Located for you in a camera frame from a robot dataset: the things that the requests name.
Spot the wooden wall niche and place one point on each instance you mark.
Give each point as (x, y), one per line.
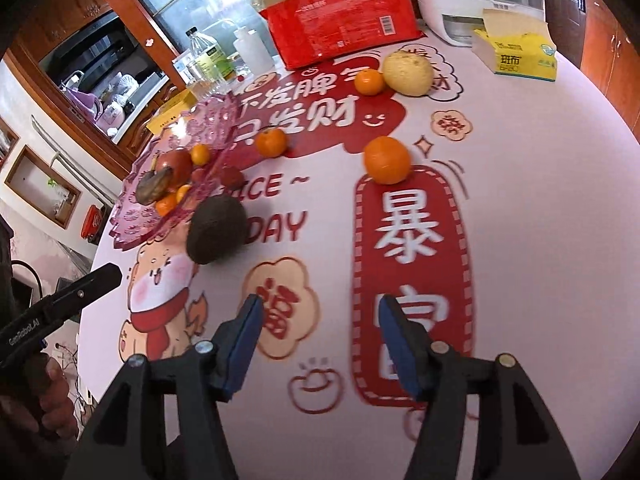
(42, 187)

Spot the clear plastic bottle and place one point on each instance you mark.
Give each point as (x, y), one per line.
(205, 55)

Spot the yellow tin box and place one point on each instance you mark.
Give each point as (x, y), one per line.
(170, 110)

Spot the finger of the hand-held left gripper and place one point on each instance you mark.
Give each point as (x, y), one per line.
(85, 287)

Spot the person's left hand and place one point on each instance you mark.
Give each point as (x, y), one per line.
(55, 390)

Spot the yellow tissue box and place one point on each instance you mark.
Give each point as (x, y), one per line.
(515, 50)

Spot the small mandarin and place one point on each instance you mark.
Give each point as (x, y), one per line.
(370, 81)
(271, 141)
(201, 154)
(165, 205)
(183, 191)

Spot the white and blue box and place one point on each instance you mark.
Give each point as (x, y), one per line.
(182, 71)

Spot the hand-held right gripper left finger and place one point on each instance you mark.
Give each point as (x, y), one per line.
(245, 345)

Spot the wooden kitchen base cabinet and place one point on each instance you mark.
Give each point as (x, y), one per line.
(132, 135)

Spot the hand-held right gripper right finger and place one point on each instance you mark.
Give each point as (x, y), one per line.
(400, 345)

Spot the large orange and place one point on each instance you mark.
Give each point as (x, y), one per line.
(387, 160)

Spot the white countertop appliance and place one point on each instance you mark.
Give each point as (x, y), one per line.
(450, 0)

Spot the black range hood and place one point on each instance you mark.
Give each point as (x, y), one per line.
(95, 45)

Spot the red apple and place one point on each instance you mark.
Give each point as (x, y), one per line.
(175, 162)

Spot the wooden storage cabinet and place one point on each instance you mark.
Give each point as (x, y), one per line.
(612, 25)

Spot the overripe dark banana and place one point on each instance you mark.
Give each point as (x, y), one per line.
(152, 187)

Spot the dark avocado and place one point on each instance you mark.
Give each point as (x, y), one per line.
(217, 230)

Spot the pink glass fruit bowl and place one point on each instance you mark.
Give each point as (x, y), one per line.
(135, 220)

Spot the yellow pear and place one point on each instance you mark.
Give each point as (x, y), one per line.
(407, 72)

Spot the wooden kitchen wall cabinet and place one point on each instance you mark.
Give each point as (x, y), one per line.
(60, 15)

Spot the printed cartoon tablecloth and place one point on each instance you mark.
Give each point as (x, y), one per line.
(525, 210)

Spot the red paper cup package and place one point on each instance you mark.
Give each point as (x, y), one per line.
(340, 20)

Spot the white squeeze bottle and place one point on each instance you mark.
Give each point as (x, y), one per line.
(252, 52)

